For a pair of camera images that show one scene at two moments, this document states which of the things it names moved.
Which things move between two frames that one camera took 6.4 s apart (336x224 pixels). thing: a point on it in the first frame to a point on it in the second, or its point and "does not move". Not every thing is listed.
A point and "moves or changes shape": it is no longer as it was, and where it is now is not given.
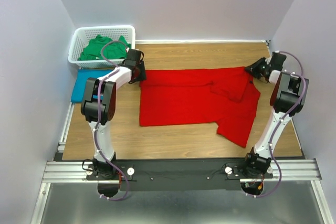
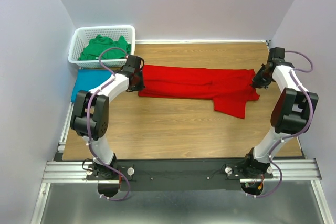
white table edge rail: [156, 41] does not move
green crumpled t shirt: [92, 49] does not move
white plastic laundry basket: [82, 35] does not move
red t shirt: [224, 97] moves or changes shape
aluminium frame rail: [71, 172] does not move
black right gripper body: [258, 69] to [261, 80]
